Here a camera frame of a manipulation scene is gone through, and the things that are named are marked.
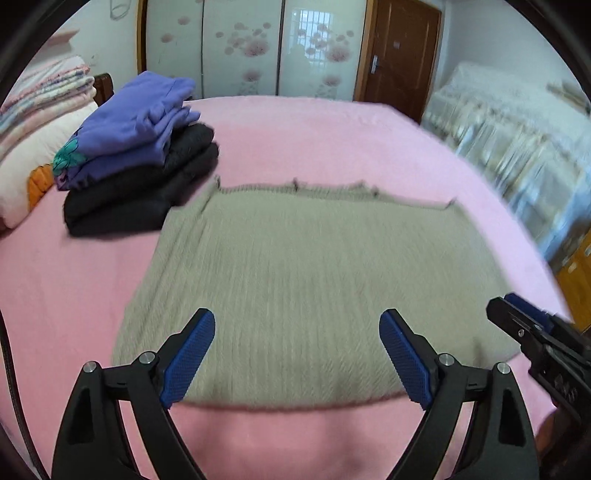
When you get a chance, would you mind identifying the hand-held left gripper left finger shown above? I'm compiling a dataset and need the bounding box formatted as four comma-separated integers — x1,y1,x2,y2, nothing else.
53,308,215,480

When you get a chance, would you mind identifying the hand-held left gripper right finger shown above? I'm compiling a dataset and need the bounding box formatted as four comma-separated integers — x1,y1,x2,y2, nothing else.
379,309,540,480

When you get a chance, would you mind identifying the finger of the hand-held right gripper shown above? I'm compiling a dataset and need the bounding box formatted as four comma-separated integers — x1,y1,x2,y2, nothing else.
487,298,546,352
504,293,555,332

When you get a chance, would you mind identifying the beige knit cardigan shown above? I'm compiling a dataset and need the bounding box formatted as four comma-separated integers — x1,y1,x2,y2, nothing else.
112,179,520,411

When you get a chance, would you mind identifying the wooden drawer dresser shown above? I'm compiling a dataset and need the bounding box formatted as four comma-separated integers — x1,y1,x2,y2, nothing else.
556,242,591,330

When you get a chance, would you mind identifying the lace cloth covered furniture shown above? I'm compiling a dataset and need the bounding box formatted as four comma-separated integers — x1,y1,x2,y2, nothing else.
422,62,591,261

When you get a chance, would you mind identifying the black folded garment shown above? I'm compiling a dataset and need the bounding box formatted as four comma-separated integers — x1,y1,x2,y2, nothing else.
64,124,220,238

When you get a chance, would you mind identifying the stack of books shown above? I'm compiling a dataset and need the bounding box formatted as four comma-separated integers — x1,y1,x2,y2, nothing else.
547,79,591,115

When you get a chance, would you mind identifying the pink bed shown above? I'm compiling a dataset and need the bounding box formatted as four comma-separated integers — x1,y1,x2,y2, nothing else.
0,95,571,480

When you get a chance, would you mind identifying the purple folded garment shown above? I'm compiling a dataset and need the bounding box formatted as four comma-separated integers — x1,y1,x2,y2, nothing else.
52,71,202,192

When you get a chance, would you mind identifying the dark wooden headboard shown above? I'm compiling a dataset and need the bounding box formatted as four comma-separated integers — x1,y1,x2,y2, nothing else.
95,74,114,106

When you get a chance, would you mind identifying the brown wooden door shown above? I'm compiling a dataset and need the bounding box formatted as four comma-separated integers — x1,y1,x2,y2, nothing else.
353,0,455,125

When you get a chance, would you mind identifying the pink frilled folded blanket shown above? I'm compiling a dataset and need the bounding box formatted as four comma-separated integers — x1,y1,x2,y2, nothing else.
0,55,95,134

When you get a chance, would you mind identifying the floral sliding door wardrobe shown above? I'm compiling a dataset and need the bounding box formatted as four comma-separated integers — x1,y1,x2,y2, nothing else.
136,0,370,101

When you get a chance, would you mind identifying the pink wall shelf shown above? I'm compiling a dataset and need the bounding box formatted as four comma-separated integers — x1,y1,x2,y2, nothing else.
46,28,80,47

